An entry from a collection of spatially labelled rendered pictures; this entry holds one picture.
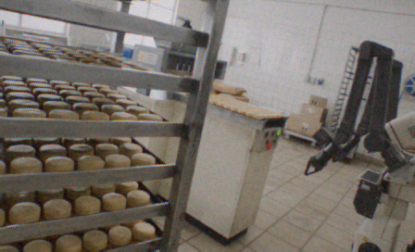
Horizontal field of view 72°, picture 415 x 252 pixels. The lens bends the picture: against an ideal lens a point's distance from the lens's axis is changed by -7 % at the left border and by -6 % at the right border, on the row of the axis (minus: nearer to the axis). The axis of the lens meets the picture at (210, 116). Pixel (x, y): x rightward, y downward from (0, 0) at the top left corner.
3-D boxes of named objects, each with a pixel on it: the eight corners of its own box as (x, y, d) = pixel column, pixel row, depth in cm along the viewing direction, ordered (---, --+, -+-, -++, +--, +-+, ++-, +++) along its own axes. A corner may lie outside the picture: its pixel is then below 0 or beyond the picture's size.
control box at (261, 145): (254, 150, 186) (259, 129, 184) (272, 145, 205) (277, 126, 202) (259, 152, 184) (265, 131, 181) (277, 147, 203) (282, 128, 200)
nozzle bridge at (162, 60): (127, 88, 225) (134, 43, 218) (191, 92, 281) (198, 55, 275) (155, 99, 205) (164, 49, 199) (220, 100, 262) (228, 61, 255)
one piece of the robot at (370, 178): (389, 207, 148) (403, 168, 143) (380, 224, 126) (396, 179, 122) (358, 195, 157) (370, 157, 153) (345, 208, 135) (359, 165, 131)
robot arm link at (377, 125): (396, 39, 110) (398, 44, 118) (358, 39, 119) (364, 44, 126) (382, 154, 114) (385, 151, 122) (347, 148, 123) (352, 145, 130)
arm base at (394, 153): (408, 162, 108) (411, 157, 117) (395, 144, 110) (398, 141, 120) (388, 174, 112) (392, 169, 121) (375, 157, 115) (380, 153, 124)
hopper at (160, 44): (144, 44, 223) (148, 26, 221) (194, 54, 267) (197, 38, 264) (170, 50, 206) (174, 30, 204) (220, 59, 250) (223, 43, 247)
